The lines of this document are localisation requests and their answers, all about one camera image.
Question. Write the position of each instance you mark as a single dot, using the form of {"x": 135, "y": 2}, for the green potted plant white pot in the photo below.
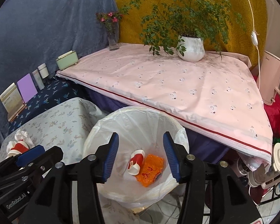
{"x": 169, "y": 22}

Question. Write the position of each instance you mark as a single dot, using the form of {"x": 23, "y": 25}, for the glass vase with red flowers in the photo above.
{"x": 110, "y": 21}

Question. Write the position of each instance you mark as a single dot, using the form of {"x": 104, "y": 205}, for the orange snack wrapper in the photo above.
{"x": 151, "y": 169}

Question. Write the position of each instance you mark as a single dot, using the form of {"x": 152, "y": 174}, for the mustard yellow hanging cloth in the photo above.
{"x": 238, "y": 26}

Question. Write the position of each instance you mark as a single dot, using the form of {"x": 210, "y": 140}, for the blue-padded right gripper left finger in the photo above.
{"x": 52, "y": 201}

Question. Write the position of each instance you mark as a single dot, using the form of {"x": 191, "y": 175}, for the mint green box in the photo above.
{"x": 67, "y": 59}

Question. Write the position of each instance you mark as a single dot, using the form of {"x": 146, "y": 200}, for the navy floral cloth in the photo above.
{"x": 57, "y": 92}

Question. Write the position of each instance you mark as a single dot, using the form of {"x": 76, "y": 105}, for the red white paper cup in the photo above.
{"x": 136, "y": 162}

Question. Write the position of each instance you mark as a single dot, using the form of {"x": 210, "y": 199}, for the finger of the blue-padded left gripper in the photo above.
{"x": 29, "y": 156}

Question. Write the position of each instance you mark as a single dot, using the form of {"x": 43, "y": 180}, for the floral light tablecloth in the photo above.
{"x": 67, "y": 125}

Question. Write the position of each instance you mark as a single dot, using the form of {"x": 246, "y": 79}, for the calendar on wooden stand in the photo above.
{"x": 12, "y": 101}

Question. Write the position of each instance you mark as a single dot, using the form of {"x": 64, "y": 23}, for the pink bedsheet cover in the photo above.
{"x": 216, "y": 96}

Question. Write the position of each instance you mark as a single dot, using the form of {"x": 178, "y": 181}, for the white cosmetic jar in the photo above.
{"x": 43, "y": 71}

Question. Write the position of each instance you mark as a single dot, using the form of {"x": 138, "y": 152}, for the white cosmetic tube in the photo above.
{"x": 38, "y": 79}

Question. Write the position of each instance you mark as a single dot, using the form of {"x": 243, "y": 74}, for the white crumpled tissue back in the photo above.
{"x": 23, "y": 138}

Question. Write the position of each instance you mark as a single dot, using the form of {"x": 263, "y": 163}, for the pink white appliance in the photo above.
{"x": 269, "y": 78}

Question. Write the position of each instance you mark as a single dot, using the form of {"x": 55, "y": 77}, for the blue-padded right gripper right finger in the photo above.
{"x": 229, "y": 199}

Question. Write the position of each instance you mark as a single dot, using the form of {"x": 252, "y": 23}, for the purple card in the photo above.
{"x": 27, "y": 88}

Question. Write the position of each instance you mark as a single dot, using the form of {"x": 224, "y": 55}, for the white trash bin with liner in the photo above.
{"x": 140, "y": 131}

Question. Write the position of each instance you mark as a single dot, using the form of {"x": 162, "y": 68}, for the blue hanging blanket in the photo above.
{"x": 35, "y": 32}

